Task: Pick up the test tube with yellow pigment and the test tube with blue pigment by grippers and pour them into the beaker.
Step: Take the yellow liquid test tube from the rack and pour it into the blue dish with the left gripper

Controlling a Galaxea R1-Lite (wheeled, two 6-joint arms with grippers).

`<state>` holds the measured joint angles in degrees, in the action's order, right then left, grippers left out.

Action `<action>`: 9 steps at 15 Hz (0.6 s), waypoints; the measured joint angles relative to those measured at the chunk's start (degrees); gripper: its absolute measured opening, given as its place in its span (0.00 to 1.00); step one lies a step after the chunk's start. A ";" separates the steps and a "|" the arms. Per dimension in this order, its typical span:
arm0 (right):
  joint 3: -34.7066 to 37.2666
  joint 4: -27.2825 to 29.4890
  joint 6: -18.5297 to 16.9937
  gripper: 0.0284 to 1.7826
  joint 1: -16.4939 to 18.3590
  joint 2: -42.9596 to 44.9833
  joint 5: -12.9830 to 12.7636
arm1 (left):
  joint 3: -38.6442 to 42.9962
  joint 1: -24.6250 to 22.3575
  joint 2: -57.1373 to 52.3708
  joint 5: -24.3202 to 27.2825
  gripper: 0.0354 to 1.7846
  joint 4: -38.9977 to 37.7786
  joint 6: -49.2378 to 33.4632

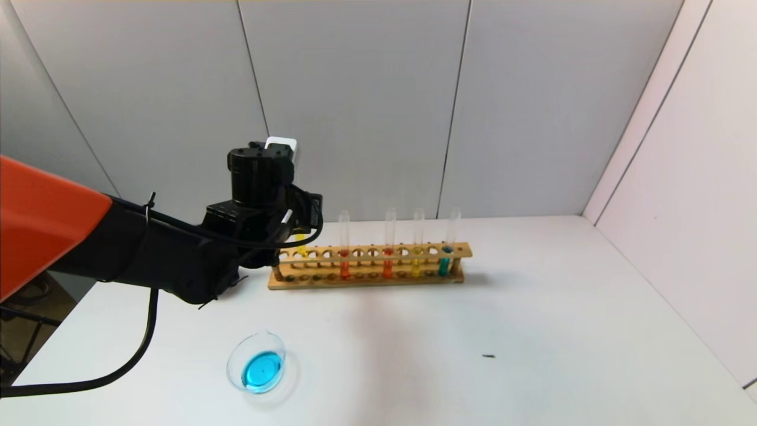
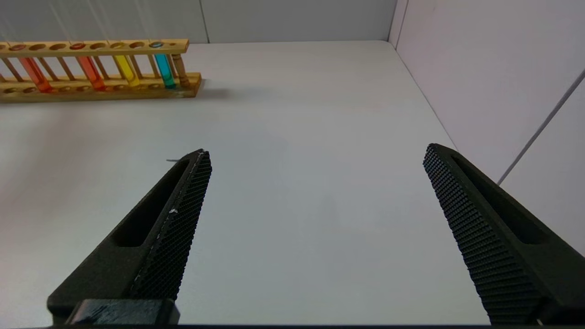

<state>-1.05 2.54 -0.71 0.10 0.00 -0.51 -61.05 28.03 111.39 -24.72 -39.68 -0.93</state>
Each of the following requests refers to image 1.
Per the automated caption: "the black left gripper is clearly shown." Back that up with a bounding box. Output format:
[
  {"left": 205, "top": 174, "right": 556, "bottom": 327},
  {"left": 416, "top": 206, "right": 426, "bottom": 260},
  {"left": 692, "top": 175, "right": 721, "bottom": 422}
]
[{"left": 291, "top": 192, "right": 323, "bottom": 234}]

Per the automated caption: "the red pigment glass test tube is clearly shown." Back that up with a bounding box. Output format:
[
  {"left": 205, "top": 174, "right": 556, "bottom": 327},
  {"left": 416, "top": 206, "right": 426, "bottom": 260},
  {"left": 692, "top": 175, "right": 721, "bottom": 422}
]
[
  {"left": 338, "top": 211, "right": 351, "bottom": 281},
  {"left": 382, "top": 207, "right": 397, "bottom": 280}
]

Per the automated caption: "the wooden test tube rack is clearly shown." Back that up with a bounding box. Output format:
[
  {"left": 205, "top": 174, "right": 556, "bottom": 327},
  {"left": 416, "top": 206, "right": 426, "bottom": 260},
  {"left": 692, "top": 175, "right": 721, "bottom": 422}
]
[{"left": 269, "top": 242, "right": 473, "bottom": 291}]

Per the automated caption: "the blue pigment glass test tube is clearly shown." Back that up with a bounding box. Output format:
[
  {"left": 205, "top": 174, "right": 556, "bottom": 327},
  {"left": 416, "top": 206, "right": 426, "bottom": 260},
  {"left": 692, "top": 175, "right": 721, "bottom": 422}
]
[{"left": 437, "top": 208, "right": 462, "bottom": 277}]

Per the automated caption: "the clear glass dish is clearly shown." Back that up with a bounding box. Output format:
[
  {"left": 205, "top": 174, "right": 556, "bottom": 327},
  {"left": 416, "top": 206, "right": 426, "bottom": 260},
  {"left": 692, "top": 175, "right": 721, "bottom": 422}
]
[{"left": 226, "top": 330, "right": 289, "bottom": 394}]

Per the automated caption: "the black metal stand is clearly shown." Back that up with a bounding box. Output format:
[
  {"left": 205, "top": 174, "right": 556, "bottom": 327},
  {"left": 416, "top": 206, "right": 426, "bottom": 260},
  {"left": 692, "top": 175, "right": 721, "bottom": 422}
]
[{"left": 0, "top": 302, "right": 63, "bottom": 379}]

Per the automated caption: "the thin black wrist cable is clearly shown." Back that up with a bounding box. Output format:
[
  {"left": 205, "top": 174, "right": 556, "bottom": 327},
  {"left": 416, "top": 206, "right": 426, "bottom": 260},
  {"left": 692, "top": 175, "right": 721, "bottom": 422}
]
[{"left": 112, "top": 192, "right": 325, "bottom": 250}]

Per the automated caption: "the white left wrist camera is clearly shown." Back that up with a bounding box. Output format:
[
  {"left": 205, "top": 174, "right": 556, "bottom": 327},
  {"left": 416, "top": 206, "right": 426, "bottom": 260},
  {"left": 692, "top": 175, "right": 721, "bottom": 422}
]
[{"left": 264, "top": 137, "right": 301, "bottom": 167}]

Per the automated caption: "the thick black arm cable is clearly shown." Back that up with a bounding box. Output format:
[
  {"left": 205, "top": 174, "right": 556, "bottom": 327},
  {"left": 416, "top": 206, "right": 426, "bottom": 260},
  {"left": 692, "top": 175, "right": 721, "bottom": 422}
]
[{"left": 0, "top": 288, "right": 160, "bottom": 398}]

